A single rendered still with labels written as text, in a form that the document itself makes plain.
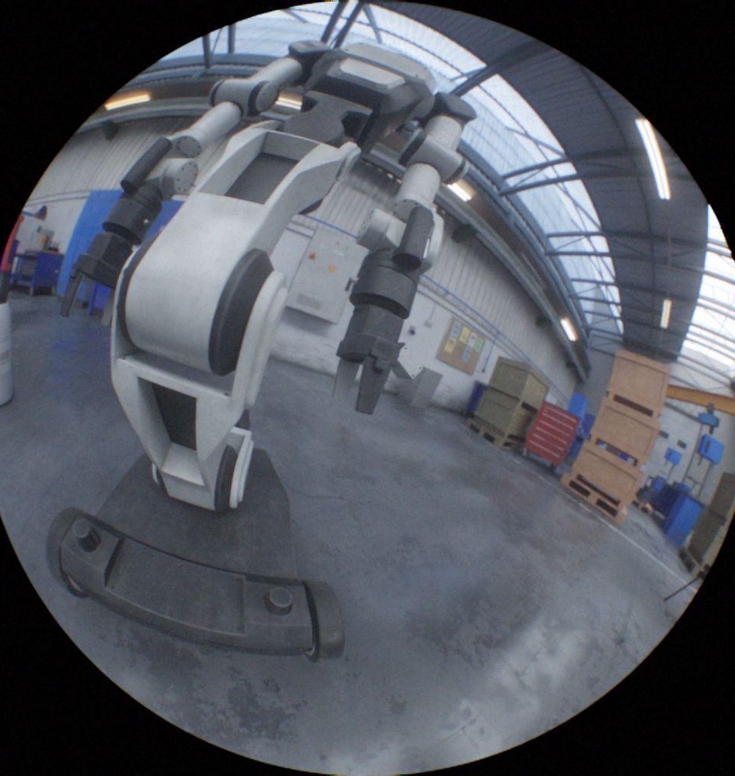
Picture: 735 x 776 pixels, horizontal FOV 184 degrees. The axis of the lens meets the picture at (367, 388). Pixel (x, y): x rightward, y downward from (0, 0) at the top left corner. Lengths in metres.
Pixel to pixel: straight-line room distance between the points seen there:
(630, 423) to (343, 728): 3.73
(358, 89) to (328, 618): 0.94
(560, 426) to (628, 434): 1.14
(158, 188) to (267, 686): 0.89
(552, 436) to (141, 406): 3.96
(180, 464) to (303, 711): 0.55
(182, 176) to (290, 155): 0.18
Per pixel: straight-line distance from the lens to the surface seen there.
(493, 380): 4.05
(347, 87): 0.57
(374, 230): 0.34
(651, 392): 3.87
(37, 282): 5.48
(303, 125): 0.46
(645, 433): 3.73
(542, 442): 3.88
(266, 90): 0.60
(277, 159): 0.39
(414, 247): 0.30
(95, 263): 0.40
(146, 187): 0.45
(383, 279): 0.30
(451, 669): 0.78
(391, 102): 0.58
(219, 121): 0.56
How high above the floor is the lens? 0.62
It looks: 10 degrees down
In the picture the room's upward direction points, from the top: 21 degrees clockwise
